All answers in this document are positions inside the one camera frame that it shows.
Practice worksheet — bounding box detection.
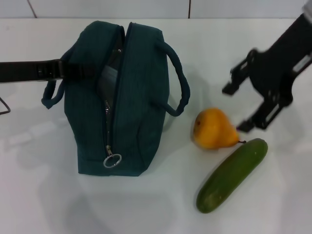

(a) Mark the dark teal zippered lunch bag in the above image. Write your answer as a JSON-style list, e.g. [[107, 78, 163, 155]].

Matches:
[[40, 20, 191, 176]]

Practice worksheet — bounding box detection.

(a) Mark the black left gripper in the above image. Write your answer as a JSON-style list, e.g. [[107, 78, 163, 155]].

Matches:
[[0, 59, 96, 84]]

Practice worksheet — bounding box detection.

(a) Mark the green cucumber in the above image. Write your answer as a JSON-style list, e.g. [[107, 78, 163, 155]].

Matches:
[[196, 138, 269, 215]]

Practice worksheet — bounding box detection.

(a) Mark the orange-yellow pear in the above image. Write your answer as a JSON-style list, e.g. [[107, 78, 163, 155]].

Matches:
[[192, 107, 247, 151]]

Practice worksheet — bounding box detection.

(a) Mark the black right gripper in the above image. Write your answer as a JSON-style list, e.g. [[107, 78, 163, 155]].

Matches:
[[221, 12, 312, 134]]

